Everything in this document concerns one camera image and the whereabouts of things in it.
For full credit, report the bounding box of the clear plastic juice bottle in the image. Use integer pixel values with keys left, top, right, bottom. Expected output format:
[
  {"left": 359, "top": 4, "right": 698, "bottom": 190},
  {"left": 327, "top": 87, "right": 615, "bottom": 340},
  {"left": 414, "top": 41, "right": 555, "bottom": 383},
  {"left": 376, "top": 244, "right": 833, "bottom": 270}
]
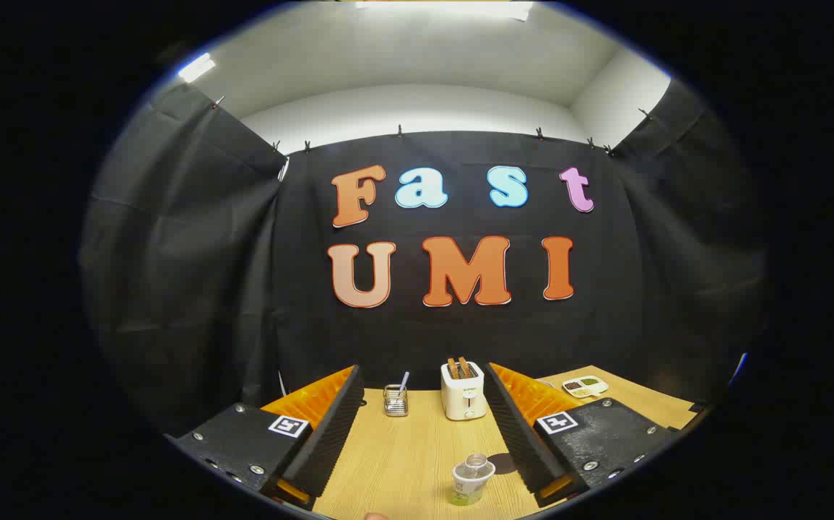
[{"left": 451, "top": 454, "right": 496, "bottom": 506}]

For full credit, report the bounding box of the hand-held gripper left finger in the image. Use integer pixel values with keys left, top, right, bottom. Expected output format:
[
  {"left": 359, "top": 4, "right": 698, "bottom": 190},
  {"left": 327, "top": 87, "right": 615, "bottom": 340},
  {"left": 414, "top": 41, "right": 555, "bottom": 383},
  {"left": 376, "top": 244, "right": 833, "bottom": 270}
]
[{"left": 164, "top": 365, "right": 365, "bottom": 512}]

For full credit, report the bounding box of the wooden table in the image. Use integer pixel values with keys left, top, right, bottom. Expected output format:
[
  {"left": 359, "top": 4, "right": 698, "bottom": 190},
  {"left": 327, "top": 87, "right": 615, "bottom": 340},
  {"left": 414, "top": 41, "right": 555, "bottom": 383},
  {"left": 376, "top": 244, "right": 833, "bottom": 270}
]
[{"left": 313, "top": 366, "right": 699, "bottom": 519}]

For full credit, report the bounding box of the black backdrop cloth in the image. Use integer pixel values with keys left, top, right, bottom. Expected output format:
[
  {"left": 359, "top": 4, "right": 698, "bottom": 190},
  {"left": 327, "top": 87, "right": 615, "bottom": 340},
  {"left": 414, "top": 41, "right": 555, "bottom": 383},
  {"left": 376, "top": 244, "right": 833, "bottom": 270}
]
[{"left": 81, "top": 79, "right": 768, "bottom": 434}]

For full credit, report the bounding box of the white toaster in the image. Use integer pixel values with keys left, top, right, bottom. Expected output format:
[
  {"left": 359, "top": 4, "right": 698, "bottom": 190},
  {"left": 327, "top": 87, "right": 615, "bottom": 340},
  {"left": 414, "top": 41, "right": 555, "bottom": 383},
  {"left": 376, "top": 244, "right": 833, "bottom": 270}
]
[{"left": 440, "top": 361, "right": 487, "bottom": 421}]

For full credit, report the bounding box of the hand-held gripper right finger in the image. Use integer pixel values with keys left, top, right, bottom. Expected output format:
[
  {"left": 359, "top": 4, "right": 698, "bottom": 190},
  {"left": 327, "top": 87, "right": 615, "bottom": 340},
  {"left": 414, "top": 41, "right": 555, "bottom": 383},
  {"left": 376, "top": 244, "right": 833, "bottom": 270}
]
[{"left": 485, "top": 363, "right": 710, "bottom": 506}]

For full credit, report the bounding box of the white divided dish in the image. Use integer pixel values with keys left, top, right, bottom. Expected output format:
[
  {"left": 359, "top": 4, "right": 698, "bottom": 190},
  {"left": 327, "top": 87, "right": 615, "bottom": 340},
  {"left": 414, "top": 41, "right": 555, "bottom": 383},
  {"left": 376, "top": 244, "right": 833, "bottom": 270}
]
[{"left": 562, "top": 376, "right": 609, "bottom": 399}]

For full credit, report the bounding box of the ceiling light panel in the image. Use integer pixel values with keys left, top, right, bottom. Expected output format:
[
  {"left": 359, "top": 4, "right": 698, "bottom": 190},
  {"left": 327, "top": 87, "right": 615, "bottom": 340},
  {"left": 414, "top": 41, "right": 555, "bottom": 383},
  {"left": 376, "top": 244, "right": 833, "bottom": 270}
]
[
  {"left": 177, "top": 52, "right": 217, "bottom": 83},
  {"left": 355, "top": 0, "right": 533, "bottom": 21}
]

